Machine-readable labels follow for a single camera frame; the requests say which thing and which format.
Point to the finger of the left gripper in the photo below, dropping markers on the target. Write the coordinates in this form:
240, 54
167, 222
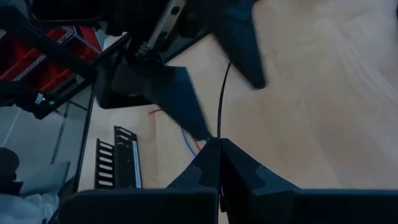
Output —
239, 46
174, 93

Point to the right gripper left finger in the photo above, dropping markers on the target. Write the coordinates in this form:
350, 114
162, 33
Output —
140, 208

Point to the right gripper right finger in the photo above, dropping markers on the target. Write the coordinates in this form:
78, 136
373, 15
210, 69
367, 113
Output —
311, 208

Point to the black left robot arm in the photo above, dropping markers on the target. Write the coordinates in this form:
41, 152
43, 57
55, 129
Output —
18, 93

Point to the black zip tie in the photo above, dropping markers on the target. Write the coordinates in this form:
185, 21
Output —
221, 93

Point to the red storage bins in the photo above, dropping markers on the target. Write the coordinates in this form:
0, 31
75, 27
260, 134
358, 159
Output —
18, 59

